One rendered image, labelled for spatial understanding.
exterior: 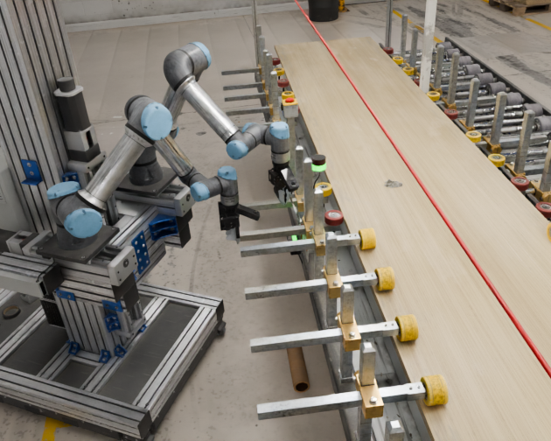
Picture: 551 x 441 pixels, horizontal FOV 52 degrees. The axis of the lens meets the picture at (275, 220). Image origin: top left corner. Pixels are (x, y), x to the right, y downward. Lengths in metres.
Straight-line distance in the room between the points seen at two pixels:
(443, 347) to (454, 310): 0.18
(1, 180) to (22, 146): 0.19
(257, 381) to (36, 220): 1.31
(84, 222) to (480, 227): 1.53
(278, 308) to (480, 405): 1.81
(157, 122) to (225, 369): 1.50
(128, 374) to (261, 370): 0.67
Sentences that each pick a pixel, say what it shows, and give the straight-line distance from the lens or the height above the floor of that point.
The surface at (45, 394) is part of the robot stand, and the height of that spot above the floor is 0.23.
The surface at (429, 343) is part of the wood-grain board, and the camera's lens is 1.88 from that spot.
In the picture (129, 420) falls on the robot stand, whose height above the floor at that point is 0.23.
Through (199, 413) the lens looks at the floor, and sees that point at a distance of 2.87.
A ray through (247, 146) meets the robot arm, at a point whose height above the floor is 1.30.
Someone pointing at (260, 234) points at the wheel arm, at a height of 0.86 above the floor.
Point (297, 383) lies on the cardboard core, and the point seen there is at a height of 0.07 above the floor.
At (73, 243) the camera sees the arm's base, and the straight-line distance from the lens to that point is 2.20.
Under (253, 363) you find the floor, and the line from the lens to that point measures 3.04.
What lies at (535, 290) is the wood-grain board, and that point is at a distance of 2.16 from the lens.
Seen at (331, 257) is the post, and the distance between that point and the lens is 1.96.
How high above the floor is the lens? 2.22
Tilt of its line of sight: 33 degrees down
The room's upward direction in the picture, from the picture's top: 4 degrees counter-clockwise
